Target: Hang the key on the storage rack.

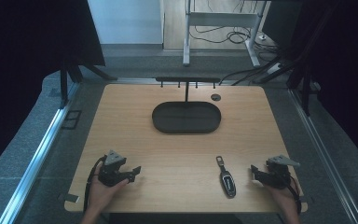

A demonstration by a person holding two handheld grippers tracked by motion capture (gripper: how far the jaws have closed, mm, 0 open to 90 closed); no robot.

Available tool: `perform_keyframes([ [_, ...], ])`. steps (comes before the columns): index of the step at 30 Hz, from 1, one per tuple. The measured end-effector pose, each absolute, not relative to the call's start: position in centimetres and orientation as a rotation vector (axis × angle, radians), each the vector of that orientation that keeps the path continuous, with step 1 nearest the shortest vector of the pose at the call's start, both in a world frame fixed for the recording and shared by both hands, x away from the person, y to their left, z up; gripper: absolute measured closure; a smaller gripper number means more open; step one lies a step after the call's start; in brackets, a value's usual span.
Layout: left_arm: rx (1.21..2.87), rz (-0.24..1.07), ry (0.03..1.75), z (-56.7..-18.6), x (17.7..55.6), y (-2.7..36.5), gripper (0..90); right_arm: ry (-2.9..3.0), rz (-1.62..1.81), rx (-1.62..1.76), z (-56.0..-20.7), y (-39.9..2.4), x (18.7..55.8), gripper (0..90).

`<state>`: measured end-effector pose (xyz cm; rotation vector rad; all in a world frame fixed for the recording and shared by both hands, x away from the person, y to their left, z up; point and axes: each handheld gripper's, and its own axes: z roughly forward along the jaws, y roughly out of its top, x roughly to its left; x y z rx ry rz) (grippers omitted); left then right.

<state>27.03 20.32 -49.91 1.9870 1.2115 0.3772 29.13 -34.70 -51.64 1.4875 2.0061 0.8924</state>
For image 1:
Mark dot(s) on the grey tape strip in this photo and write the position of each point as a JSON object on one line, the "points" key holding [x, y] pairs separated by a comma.
{"points": [[70, 197]]}

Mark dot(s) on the black curtain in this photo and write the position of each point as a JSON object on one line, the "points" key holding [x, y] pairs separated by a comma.
{"points": [[341, 62], [28, 62]]}

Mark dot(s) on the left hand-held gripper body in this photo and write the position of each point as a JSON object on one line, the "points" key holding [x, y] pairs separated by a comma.
{"points": [[112, 174]]}

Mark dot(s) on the person's left hand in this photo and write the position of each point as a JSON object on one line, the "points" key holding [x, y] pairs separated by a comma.
{"points": [[101, 194]]}

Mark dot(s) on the white desk frame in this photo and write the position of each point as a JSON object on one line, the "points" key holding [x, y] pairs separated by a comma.
{"points": [[220, 19]]}

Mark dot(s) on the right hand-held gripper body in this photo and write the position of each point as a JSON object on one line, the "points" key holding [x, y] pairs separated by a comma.
{"points": [[278, 174]]}

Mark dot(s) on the white power adapter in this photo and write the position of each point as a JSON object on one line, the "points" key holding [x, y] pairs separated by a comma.
{"points": [[262, 37]]}

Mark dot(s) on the black metal stand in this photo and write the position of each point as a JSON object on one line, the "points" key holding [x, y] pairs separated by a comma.
{"points": [[306, 90]]}

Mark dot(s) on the black car key fob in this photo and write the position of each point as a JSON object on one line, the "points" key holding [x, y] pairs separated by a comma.
{"points": [[227, 182]]}

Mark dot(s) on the black key stand with tray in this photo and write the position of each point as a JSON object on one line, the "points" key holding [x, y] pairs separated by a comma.
{"points": [[186, 117]]}

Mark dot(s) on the black tripod stand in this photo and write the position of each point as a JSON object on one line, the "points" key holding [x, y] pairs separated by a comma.
{"points": [[73, 74]]}

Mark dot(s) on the person's right hand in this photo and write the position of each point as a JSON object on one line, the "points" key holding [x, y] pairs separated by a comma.
{"points": [[284, 199]]}

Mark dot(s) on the aluminium floor rail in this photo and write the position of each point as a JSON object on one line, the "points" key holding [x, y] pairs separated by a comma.
{"points": [[34, 166], [326, 155]]}

